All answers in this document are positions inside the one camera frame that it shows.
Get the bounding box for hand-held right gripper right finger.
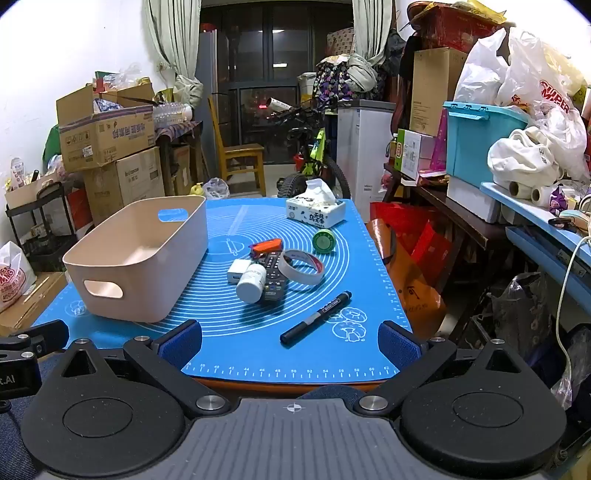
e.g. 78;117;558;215
353;322;536;418

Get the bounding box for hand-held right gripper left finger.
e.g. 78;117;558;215
51;320;230;418

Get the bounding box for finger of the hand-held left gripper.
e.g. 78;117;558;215
0;320;70;361

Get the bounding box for beige plastic basket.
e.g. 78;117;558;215
62;195;208;323

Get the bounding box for black marker pen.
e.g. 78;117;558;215
280;291;353;345

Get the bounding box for white pill bottle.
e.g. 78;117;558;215
236;264;267;304

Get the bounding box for white charger adapter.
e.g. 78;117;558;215
227;258;252;284

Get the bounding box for black remote control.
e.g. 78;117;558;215
257;251;291;304

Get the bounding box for white tape roll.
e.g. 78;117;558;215
277;249;325;292

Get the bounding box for green round cap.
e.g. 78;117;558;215
312;228;334;254

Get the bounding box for orange toy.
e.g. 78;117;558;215
248;239;282;259

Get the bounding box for flat cardboard box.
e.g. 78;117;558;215
0;272;69;335

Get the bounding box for orange paper bag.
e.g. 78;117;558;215
367;219;448;341

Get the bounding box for dark blue pants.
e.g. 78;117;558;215
0;385;370;480

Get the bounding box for white red-print plastic bag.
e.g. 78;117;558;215
0;241;38;315

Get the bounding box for black rolling cart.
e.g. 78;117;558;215
6;181;78;274

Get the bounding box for blue silicone baking mat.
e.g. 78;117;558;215
33;198;413;385

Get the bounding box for grey plastic bag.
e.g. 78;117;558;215
491;272;542;371

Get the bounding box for red paper bag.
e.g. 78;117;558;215
369;202;454;297

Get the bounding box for cardboard box of clutter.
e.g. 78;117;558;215
4;172;62;209

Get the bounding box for dark wooden table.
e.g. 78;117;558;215
382;162;513;342

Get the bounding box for white tissue box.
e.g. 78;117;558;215
285;179;347;229

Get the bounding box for clear plastic bag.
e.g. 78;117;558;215
203;178;230;200

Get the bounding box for white foam box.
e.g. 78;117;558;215
446;176;502;225

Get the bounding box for large brown cardboard box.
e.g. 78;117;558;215
83;147;166;225

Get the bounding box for small brown cardboard box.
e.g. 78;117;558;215
172;145;193;197

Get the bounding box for light blue desk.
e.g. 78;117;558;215
480;181;591;315

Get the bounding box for green and white box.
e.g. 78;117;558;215
394;129;437;179

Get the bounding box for white chest freezer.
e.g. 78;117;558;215
337;99;398;223

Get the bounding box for wooden chair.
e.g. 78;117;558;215
208;97;267;197

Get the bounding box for open printed cardboard box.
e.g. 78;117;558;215
56;83;156;172

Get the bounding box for black and green bicycle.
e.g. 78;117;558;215
272;95;362;200

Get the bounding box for wooden side table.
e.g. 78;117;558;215
154;120;205;195

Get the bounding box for teal plastic storage bin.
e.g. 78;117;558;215
443;102;530;189

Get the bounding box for white cloth bag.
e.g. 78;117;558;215
488;127;572;188

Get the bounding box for pack of water bottles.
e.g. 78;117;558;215
152;102;193;128

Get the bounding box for tall brown cardboard box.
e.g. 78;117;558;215
409;47;468;138

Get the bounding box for white bucket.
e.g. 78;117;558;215
298;72;317;105

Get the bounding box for floral cloth bundle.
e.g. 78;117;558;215
315;55;357;100

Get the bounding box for plain white plastic bag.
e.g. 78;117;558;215
454;28;511;106

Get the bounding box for large white red-print bag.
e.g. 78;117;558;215
496;28;591;182

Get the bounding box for pale green curtain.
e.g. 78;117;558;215
352;0;395;93
143;0;205;110

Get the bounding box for red gift box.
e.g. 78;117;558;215
410;2;505;48

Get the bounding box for white cable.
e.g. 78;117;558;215
555;237;591;371

